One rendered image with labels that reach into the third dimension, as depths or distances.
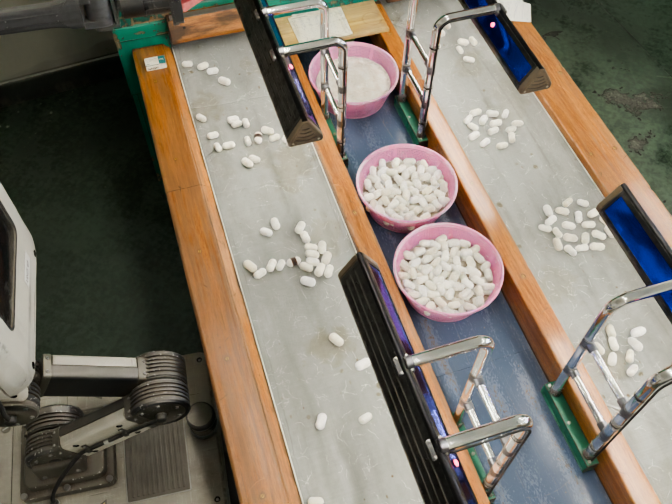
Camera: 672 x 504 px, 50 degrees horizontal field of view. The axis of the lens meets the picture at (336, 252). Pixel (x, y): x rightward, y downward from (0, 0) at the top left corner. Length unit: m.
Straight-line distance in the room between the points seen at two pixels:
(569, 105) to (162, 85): 1.17
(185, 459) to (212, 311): 0.39
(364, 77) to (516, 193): 0.59
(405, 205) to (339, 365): 0.50
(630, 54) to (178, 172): 2.39
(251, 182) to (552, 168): 0.81
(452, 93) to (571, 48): 1.53
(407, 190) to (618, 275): 0.57
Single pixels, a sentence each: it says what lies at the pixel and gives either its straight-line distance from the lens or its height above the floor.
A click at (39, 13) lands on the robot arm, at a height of 1.22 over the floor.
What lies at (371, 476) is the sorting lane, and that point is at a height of 0.74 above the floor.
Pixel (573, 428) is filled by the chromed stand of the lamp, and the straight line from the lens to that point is 1.69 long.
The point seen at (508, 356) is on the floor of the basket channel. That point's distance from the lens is 1.77.
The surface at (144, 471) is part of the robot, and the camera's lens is 1.87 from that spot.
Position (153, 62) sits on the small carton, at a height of 0.79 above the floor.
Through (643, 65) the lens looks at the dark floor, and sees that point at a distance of 3.67.
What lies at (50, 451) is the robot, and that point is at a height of 0.65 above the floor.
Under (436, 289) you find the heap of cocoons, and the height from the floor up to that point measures 0.72.
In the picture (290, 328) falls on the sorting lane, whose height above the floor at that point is 0.74.
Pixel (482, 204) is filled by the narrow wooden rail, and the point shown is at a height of 0.76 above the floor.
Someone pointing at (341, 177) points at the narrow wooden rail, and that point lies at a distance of 1.90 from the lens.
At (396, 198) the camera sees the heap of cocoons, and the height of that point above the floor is 0.74.
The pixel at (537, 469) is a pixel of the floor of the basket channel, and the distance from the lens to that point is 1.68.
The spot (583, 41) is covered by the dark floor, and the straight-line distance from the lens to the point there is 3.70.
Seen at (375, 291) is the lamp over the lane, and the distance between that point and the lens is 1.29.
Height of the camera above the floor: 2.21
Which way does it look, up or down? 56 degrees down
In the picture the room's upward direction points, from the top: 1 degrees clockwise
